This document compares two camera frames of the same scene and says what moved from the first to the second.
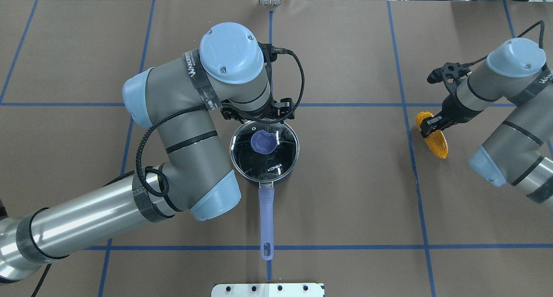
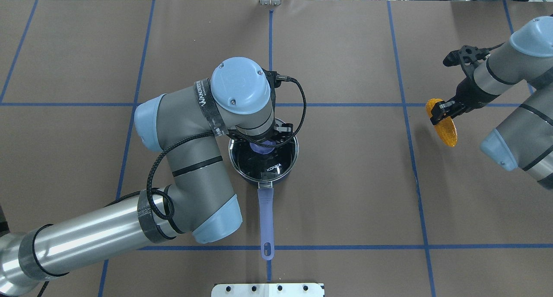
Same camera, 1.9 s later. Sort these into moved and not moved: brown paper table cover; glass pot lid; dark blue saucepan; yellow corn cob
Moved: yellow corn cob
Not moved: brown paper table cover; glass pot lid; dark blue saucepan
